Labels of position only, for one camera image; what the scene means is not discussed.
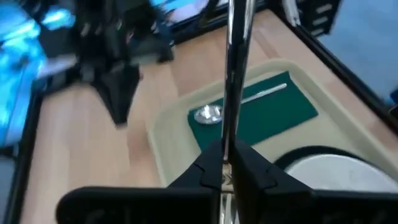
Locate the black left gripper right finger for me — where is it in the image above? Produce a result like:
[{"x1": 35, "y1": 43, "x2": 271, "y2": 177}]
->
[{"x1": 231, "y1": 139, "x2": 398, "y2": 224}]

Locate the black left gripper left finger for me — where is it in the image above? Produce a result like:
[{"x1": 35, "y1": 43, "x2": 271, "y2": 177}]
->
[{"x1": 55, "y1": 139, "x2": 224, "y2": 224}]

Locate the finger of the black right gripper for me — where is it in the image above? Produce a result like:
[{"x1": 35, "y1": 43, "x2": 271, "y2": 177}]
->
[
  {"x1": 91, "y1": 73, "x2": 122, "y2": 125},
  {"x1": 116, "y1": 65, "x2": 141, "y2": 125}
]

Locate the white ribbed bowl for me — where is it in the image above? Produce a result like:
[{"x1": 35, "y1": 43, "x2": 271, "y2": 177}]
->
[{"x1": 284, "y1": 154, "x2": 398, "y2": 194}]

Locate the silver metal spoon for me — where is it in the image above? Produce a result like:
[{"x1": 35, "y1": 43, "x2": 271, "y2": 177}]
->
[{"x1": 193, "y1": 82, "x2": 289, "y2": 126}]

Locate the green cloth napkin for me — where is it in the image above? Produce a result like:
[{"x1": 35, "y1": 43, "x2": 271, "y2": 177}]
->
[{"x1": 187, "y1": 70, "x2": 320, "y2": 154}]

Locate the silver metal fork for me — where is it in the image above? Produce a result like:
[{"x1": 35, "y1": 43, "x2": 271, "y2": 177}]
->
[{"x1": 219, "y1": 0, "x2": 256, "y2": 224}]

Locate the beige plastic tray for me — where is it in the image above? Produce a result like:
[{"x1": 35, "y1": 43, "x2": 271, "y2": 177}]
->
[{"x1": 147, "y1": 58, "x2": 398, "y2": 194}]

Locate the black aluminium table frame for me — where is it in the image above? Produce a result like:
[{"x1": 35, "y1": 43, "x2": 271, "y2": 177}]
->
[{"x1": 0, "y1": 0, "x2": 398, "y2": 224}]

